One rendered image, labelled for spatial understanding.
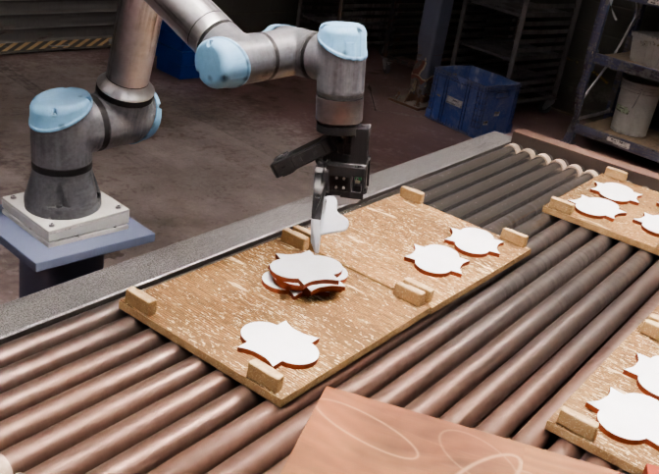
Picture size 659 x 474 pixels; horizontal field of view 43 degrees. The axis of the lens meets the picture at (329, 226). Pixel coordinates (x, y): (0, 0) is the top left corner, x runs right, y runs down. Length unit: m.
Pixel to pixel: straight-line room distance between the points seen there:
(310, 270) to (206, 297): 0.19
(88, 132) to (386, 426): 0.93
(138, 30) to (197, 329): 0.61
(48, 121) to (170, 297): 0.45
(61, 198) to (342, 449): 0.94
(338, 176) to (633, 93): 4.99
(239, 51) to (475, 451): 0.65
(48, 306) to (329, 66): 0.59
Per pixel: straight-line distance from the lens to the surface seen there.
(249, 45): 1.28
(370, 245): 1.70
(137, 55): 1.70
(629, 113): 6.26
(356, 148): 1.34
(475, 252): 1.75
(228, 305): 1.42
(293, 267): 1.48
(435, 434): 1.04
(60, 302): 1.45
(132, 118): 1.75
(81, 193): 1.74
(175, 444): 1.16
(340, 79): 1.30
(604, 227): 2.09
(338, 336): 1.38
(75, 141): 1.70
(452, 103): 5.98
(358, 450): 0.98
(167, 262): 1.58
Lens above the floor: 1.65
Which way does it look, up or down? 24 degrees down
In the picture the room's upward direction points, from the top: 9 degrees clockwise
